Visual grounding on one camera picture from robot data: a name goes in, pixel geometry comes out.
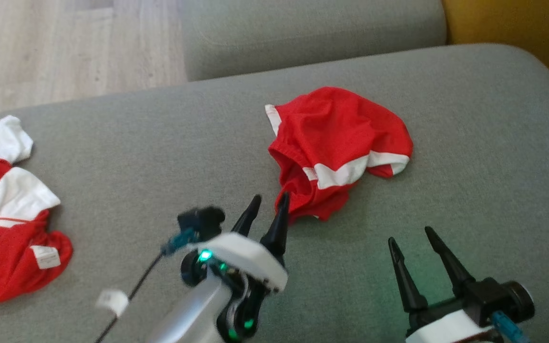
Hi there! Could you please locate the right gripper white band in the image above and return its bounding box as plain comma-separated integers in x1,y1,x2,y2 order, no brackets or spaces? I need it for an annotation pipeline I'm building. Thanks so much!
387,226,505,343

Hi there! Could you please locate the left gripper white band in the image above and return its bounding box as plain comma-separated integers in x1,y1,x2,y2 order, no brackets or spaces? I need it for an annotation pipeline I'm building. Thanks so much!
181,192,291,342

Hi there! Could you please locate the red shorts white trim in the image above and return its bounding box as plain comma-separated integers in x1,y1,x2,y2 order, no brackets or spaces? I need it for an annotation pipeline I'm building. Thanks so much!
264,86,414,225

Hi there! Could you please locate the red white basketball jersey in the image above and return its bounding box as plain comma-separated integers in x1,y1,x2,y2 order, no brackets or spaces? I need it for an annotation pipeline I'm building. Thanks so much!
0,115,74,306

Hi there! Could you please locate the large grey sofa seat cushion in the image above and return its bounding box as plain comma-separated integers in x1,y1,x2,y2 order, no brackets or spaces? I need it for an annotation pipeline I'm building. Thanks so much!
0,43,549,343

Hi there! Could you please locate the wide yellow sofa backrest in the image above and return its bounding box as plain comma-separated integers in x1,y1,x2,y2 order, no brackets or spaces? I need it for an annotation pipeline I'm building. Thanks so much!
441,0,549,75

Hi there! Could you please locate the cable with blue connector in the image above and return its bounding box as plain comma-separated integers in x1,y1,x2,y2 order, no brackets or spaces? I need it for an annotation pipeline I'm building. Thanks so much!
490,312,531,343

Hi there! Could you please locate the black cable with white tag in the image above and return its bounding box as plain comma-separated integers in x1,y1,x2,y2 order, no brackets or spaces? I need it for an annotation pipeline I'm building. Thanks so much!
94,228,200,343

